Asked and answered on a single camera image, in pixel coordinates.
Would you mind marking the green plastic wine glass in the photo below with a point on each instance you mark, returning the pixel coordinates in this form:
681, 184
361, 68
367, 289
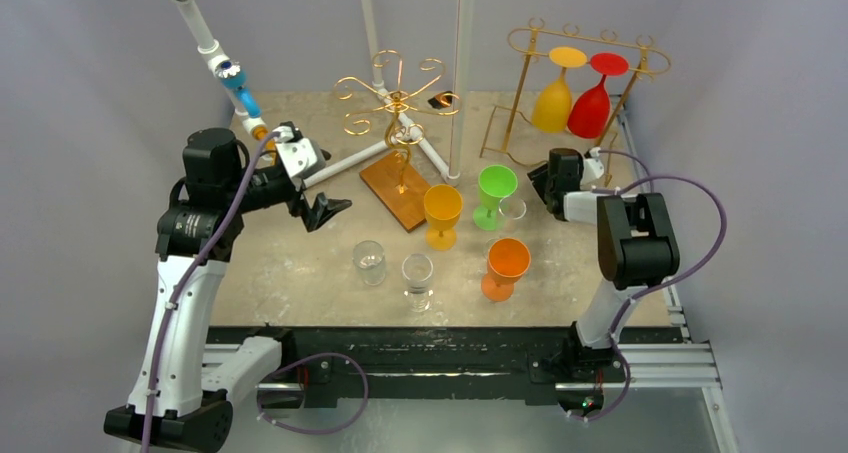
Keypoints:
495, 182

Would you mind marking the yellow wine glass front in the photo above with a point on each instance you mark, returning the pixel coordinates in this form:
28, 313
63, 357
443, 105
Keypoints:
553, 106

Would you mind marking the yellow wine glass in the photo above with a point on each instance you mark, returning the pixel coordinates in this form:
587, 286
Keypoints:
553, 106
443, 205

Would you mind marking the gold wire wine glass rack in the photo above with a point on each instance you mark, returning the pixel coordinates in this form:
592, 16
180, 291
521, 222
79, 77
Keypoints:
533, 42

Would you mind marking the black orange small clip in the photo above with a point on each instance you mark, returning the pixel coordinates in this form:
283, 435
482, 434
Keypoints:
442, 100

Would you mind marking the white PVC pipe frame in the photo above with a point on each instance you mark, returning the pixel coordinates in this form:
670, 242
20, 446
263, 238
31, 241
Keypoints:
212, 53

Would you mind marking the blue faucet handle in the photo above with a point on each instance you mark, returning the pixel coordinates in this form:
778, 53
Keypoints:
234, 78

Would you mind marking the black table front rail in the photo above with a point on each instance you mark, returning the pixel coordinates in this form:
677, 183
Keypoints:
539, 366

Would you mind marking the red plastic wine glass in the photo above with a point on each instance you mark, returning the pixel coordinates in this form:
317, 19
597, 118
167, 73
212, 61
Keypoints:
591, 111

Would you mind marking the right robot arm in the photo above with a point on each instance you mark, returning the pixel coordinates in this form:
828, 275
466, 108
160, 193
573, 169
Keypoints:
636, 244

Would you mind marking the gold scroll glass tree stand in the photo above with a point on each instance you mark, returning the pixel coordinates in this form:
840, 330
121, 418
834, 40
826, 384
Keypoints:
401, 133

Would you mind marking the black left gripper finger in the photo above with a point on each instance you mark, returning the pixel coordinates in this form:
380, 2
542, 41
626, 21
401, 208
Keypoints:
322, 210
293, 134

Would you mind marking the clear wine glass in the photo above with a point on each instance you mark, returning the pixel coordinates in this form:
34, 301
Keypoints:
417, 270
511, 210
369, 261

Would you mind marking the orange faucet handle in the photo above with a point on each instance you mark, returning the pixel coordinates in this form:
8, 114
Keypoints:
259, 133

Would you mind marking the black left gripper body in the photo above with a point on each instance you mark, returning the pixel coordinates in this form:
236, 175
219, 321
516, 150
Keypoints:
265, 190

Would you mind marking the orange plastic wine glass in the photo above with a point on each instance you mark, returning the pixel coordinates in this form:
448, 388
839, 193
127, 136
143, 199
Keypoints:
508, 260

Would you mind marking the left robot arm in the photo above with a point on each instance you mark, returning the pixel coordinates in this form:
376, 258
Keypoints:
173, 404

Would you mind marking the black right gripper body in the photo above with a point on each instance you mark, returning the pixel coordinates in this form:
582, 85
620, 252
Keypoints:
548, 189

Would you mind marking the wooden base board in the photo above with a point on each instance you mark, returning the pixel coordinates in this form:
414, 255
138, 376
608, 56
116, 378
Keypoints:
399, 187

